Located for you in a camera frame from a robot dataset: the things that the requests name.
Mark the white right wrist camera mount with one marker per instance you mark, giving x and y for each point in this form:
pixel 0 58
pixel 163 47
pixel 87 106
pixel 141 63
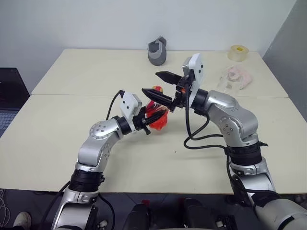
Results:
pixel 197 69

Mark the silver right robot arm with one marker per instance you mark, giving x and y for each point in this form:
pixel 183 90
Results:
pixel 230 110

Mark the white shoe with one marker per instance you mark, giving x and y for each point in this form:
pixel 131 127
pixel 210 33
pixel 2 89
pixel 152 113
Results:
pixel 22 219

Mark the clear bag with pink contents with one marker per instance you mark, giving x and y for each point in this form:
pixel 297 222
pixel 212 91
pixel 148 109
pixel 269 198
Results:
pixel 237 75

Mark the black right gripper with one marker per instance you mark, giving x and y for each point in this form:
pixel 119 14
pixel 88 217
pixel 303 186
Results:
pixel 181 95

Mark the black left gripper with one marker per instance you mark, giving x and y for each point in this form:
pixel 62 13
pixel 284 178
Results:
pixel 139 122

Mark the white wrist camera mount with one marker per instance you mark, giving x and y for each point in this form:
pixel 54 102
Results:
pixel 128 105
pixel 197 69

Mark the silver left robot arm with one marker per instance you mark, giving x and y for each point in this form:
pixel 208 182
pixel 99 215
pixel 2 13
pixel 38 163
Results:
pixel 96 148

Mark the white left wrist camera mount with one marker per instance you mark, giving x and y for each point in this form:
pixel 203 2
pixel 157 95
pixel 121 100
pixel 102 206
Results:
pixel 128 105

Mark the grey moulded holder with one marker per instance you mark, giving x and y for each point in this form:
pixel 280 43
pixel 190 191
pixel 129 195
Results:
pixel 157 57

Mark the translucent yellowish tape roll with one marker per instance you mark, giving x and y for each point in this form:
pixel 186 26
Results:
pixel 237 56

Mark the dark laptop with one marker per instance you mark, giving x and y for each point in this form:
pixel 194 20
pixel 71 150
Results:
pixel 9 95

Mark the clear bottle with red drink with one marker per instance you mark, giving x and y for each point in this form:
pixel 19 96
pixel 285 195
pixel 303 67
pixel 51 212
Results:
pixel 159 124

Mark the dark rounded shape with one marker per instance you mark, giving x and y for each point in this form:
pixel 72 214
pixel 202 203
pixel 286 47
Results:
pixel 139 215
pixel 193 212

